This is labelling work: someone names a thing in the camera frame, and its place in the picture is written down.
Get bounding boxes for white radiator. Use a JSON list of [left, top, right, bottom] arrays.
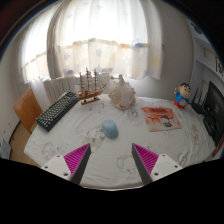
[[43, 72, 111, 104]]

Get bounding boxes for cartoon boy figurine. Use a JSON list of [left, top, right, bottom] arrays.
[[173, 82, 192, 110]]

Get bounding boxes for black monitor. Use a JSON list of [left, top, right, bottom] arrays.
[[203, 81, 224, 146]]

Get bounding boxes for large white conch shell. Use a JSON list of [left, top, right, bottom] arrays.
[[108, 74, 138, 111]]

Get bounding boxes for wooden model sailing ship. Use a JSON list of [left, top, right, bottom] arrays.
[[76, 67, 108, 106]]

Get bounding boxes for white printed tablecloth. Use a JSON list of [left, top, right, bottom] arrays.
[[23, 93, 218, 189]]

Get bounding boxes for wooden chair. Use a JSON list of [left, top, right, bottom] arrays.
[[13, 88, 44, 134]]

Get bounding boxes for black router with antennas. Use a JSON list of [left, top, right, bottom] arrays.
[[191, 87, 209, 116]]

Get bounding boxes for red printed mouse pad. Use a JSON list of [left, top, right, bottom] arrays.
[[140, 106, 183, 133]]

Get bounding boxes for black keyboard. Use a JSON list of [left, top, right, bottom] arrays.
[[35, 91, 80, 133]]

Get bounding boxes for white star-print curtain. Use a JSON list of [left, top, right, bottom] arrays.
[[19, 0, 164, 84]]

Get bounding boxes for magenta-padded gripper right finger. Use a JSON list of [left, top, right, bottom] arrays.
[[131, 143, 183, 186]]

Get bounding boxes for light blue computer mouse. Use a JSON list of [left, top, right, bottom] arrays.
[[101, 119, 119, 139]]

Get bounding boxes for white wall shelf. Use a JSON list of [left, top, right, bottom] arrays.
[[193, 33, 224, 81]]

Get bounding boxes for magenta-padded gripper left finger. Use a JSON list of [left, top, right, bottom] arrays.
[[41, 143, 92, 186]]

